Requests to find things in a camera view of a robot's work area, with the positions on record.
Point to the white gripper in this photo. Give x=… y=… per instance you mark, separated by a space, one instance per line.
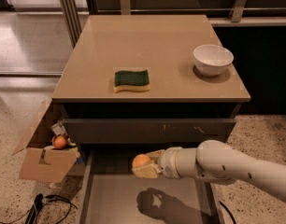
x=168 y=163

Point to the orange fruit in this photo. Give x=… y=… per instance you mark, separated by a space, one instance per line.
x=59 y=142
x=140 y=159

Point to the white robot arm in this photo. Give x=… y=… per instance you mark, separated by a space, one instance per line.
x=214 y=162

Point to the closed top drawer front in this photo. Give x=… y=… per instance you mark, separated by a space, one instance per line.
x=147 y=131

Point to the open middle drawer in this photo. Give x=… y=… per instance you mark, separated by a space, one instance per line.
x=111 y=194

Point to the grey drawer cabinet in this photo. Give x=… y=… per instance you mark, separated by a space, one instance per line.
x=163 y=45

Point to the green and yellow sponge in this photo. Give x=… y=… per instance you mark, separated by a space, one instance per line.
x=135 y=81

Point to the orange fruit in box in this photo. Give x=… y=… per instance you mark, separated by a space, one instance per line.
x=59 y=142

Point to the crumpled wrapper in box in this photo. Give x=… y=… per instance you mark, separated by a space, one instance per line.
x=58 y=129

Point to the cardboard box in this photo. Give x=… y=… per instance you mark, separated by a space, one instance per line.
x=42 y=161

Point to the white ceramic bowl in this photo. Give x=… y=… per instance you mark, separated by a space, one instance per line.
x=212 y=60

